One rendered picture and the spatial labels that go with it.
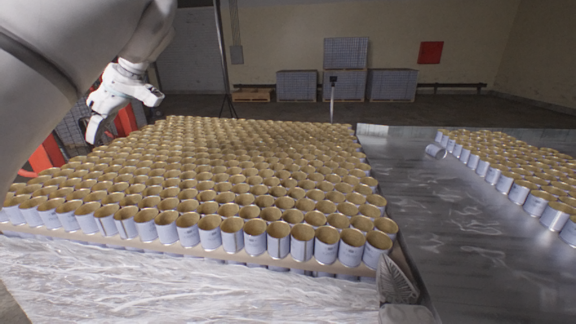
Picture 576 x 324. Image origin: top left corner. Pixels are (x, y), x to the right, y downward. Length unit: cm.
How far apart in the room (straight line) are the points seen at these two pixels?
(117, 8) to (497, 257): 100
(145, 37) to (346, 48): 774
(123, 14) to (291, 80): 778
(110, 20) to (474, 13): 1096
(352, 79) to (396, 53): 257
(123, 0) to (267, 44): 956
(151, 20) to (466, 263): 91
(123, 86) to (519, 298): 111
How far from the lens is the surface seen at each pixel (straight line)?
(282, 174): 95
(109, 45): 21
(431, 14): 1040
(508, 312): 83
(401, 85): 841
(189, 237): 75
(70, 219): 101
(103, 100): 70
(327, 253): 67
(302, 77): 791
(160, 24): 28
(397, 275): 65
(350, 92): 810
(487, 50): 1137
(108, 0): 22
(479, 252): 95
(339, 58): 792
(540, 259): 104
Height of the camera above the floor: 166
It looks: 23 degrees down
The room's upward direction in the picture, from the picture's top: 1 degrees counter-clockwise
